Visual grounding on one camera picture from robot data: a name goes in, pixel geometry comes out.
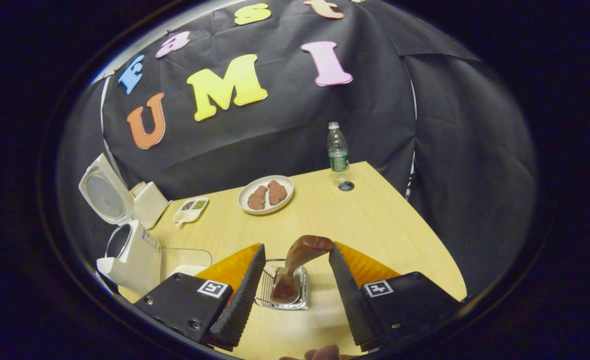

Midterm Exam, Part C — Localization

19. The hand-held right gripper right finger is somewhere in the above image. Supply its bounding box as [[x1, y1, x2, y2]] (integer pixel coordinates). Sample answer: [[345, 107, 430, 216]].
[[328, 241, 468, 352]]

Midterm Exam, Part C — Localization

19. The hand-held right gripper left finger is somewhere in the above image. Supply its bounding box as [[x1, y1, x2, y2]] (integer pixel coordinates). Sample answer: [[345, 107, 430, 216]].
[[134, 243, 267, 351]]

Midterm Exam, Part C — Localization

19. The metal wire chopstick holder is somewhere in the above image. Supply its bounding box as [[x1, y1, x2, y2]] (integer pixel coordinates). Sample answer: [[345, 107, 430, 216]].
[[255, 258, 310, 311]]

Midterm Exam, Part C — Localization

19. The brown wooden spoon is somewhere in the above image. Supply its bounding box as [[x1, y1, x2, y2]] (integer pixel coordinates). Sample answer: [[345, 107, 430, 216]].
[[271, 235, 336, 304]]

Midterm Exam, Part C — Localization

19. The clear plastic rice box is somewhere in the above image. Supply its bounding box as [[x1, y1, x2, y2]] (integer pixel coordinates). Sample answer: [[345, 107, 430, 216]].
[[161, 247, 213, 281]]

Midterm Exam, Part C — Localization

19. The white rice cooker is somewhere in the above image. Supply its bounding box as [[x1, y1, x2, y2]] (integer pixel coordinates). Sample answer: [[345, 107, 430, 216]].
[[78, 153, 163, 296]]

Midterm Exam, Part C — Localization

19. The white divided seasoning dish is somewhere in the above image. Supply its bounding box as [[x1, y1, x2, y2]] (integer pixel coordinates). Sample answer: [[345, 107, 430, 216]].
[[172, 197, 210, 228]]

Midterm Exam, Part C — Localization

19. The brown meat piece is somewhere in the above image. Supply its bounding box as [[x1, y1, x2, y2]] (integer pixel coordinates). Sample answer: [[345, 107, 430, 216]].
[[267, 180, 288, 206], [247, 185, 269, 211]]

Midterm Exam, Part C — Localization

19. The white round plate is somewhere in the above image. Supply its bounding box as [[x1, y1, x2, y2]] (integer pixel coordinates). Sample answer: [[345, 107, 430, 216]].
[[237, 175, 295, 216]]

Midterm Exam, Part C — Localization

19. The white toaster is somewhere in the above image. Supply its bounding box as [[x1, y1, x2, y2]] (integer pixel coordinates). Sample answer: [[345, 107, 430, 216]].
[[130, 181, 171, 230]]

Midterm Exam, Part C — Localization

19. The clear plastic water bottle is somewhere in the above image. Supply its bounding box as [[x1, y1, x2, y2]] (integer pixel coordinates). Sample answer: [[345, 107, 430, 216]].
[[327, 121, 350, 174]]

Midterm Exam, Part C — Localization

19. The black backdrop cloth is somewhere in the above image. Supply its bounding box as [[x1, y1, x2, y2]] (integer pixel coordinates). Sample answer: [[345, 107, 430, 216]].
[[57, 0, 538, 301]]

